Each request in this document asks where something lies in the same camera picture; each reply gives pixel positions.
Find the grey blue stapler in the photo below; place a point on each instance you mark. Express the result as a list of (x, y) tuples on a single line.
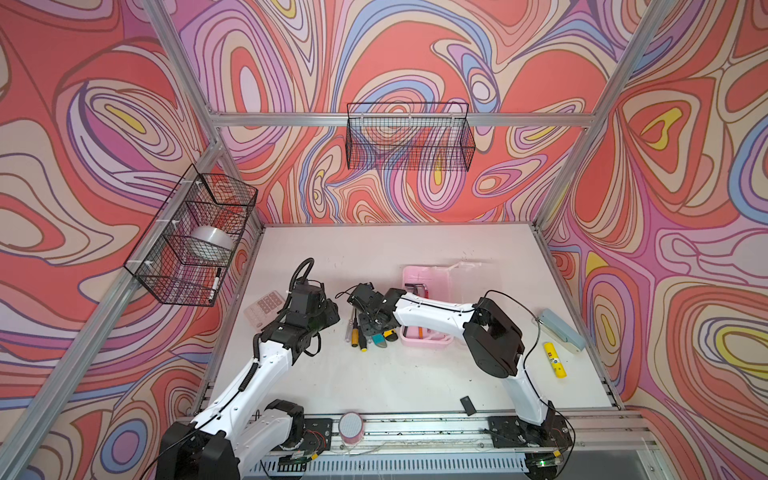
[(562, 331)]

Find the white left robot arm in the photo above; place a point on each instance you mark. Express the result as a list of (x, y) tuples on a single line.
[(234, 433)]

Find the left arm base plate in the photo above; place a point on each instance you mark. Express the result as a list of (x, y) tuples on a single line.
[(315, 437)]

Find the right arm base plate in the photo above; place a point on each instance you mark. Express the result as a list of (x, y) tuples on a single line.
[(511, 432)]

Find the pink plastic tool box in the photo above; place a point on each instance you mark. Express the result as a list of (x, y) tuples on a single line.
[(442, 289)]

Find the black wire basket left wall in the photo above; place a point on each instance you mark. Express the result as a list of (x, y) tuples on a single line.
[(161, 262)]

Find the yellow black screwdriver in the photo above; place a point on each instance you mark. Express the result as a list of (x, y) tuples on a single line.
[(362, 341)]

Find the orange handled screwdriver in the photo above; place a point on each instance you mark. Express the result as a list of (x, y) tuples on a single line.
[(354, 339)]

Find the teal utility knife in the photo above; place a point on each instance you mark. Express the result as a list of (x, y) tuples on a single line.
[(379, 341)]

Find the black marker in basket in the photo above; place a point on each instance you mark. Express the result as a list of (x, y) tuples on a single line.
[(215, 285)]

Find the grey duct tape roll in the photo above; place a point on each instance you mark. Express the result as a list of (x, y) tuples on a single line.
[(210, 244)]

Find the yellow glue stick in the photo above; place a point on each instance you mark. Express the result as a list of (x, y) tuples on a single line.
[(554, 360)]

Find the small black clip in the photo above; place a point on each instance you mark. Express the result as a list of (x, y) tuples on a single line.
[(468, 406)]

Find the black wire basket wall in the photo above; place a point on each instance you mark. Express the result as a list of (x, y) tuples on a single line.
[(409, 136), (161, 262)]

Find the pink white calculator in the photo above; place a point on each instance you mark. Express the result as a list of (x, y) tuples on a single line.
[(264, 310)]

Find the black wire basket back wall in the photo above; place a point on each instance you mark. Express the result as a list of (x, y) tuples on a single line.
[(409, 136)]

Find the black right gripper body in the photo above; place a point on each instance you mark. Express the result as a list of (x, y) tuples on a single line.
[(369, 326)]

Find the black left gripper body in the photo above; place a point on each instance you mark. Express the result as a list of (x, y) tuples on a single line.
[(325, 316)]

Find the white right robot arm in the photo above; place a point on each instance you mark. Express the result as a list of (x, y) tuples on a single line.
[(494, 340)]

